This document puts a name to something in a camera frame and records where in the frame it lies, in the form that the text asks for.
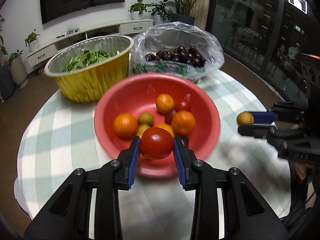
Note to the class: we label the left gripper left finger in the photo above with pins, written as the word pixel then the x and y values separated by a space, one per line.
pixel 118 174

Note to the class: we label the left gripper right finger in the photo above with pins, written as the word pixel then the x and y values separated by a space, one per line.
pixel 197 175

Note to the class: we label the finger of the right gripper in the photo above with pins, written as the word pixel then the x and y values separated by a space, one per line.
pixel 256 131
pixel 261 117

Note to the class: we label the smooth yellow orange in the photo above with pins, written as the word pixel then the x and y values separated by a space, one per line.
pixel 166 127

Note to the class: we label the red grape tomato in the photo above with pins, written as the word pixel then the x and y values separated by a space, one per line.
pixel 169 116

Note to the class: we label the green checkered tablecloth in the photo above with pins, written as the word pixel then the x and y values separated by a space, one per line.
pixel 61 138

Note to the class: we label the red plastic colander bowl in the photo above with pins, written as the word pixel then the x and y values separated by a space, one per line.
pixel 138 93

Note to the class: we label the pile of dark cherries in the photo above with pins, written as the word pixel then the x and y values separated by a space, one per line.
pixel 190 56

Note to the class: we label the clear plastic bag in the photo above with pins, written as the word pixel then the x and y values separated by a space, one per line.
pixel 169 36

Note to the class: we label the gold foil bowl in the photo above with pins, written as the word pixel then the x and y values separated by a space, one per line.
pixel 89 84

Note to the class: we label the green leafy vegetables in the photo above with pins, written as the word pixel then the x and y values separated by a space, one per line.
pixel 87 58

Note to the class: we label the beige curtain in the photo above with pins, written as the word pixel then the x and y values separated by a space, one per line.
pixel 200 12

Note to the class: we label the plant in white ribbed pot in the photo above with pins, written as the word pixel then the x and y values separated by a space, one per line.
pixel 17 69

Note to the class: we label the bushy plant in white pot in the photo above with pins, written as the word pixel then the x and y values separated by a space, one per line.
pixel 160 13

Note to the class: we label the small plant on cabinet left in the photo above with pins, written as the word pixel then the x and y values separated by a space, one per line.
pixel 32 40

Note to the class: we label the small plant on cabinet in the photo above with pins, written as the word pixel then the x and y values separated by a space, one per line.
pixel 32 40
pixel 137 9

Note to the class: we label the small plant on cabinet right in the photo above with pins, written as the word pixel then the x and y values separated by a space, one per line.
pixel 137 9

